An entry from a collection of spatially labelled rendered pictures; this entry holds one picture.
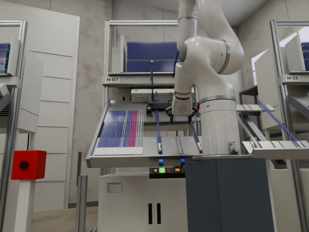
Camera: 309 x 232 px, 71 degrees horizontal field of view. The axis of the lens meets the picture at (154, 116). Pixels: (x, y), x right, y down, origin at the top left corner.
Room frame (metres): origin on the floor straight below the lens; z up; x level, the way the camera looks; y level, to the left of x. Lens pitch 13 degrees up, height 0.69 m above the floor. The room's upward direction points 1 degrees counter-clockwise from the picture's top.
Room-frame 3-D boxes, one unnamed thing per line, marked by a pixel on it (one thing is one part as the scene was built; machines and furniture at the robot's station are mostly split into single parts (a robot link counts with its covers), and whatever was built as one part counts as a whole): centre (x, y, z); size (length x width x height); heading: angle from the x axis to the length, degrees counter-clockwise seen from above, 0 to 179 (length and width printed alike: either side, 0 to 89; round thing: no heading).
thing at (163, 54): (1.64, -0.04, 1.52); 0.51 x 0.13 x 0.27; 92
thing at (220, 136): (0.72, -0.22, 0.79); 0.19 x 0.19 x 0.18
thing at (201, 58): (0.71, -0.19, 1.00); 0.19 x 0.12 x 0.24; 107
